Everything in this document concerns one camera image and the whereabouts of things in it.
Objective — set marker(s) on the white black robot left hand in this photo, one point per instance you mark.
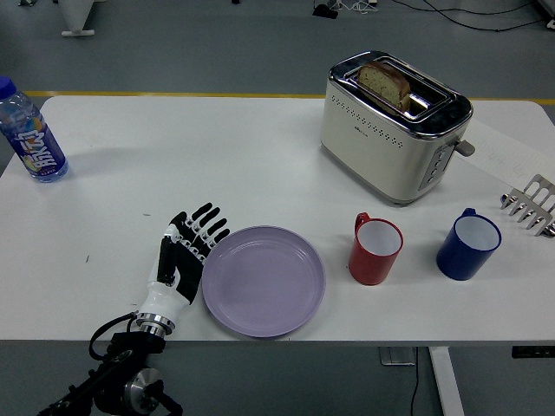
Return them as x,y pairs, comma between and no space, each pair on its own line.
182,264

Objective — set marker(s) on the lilac round plate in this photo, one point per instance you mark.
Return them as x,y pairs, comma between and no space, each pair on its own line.
263,281

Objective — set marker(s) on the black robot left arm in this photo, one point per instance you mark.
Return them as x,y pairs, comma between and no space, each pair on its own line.
126,372

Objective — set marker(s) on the red mug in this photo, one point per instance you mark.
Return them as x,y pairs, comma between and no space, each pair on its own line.
373,260

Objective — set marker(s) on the blue labelled drink bottle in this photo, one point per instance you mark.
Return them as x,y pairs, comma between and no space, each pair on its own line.
32,138

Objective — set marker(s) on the cream chrome toaster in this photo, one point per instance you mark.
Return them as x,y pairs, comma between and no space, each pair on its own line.
381,151

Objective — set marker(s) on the white stand base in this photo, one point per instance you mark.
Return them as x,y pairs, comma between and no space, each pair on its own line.
76,19

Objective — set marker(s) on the bread slice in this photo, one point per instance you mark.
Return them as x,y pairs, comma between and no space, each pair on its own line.
381,82

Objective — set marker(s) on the blue mug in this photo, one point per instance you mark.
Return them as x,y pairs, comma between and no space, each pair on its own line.
466,255

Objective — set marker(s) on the white table leg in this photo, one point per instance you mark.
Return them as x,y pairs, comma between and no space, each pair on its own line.
446,381

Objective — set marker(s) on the black floor device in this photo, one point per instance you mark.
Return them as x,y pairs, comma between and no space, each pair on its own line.
325,11

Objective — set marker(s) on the white paper sheet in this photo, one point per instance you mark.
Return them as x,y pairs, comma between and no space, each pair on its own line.
507,147

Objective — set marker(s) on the silver metal toast rack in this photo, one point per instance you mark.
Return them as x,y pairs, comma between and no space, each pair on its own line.
531,203

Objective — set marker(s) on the black table control panel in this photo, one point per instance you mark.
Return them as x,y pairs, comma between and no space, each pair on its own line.
533,352

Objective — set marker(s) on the grey under-table bracket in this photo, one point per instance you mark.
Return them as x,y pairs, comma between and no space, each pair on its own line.
398,356

